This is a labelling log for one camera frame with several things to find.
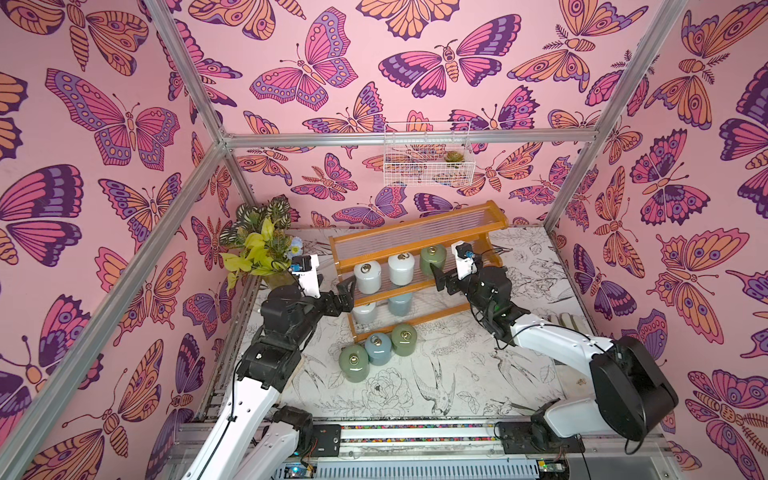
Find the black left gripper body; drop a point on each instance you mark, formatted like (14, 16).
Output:
(323, 306)

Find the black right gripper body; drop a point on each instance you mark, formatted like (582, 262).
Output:
(460, 284)

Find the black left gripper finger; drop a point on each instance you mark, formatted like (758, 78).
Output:
(346, 288)
(346, 305)

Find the small green tea canister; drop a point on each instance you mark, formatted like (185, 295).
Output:
(433, 260)

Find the white tea canister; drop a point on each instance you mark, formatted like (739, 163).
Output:
(401, 268)
(368, 277)

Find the large blue tea canister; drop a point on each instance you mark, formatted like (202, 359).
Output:
(379, 349)

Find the large green tea canister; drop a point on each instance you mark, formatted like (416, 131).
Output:
(354, 363)

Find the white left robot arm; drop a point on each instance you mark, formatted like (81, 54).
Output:
(289, 319)

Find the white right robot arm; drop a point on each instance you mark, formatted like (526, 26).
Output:
(631, 395)

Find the white canister bottom shelf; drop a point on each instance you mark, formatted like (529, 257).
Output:
(365, 314)

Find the wooden three-tier shelf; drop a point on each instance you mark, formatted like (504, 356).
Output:
(392, 253)

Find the blue canister bottom shelf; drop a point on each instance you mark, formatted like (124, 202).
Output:
(400, 305)

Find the clear vase with plants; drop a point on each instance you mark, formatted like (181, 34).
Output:
(260, 245)

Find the white grey work glove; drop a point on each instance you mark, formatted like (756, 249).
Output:
(574, 322)

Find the small plant in basket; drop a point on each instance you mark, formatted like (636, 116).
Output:
(454, 157)

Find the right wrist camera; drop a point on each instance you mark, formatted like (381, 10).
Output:
(465, 259)

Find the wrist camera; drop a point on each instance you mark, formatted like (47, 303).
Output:
(305, 269)
(465, 259)

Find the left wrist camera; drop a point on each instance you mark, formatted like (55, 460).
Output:
(305, 269)

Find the white wire basket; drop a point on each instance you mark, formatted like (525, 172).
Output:
(414, 157)

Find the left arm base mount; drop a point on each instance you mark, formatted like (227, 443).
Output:
(310, 439)

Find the front aluminium rail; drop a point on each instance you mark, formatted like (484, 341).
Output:
(456, 437)

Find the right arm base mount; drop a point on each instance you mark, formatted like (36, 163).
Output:
(532, 438)

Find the aluminium frame rail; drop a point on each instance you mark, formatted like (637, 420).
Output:
(48, 406)

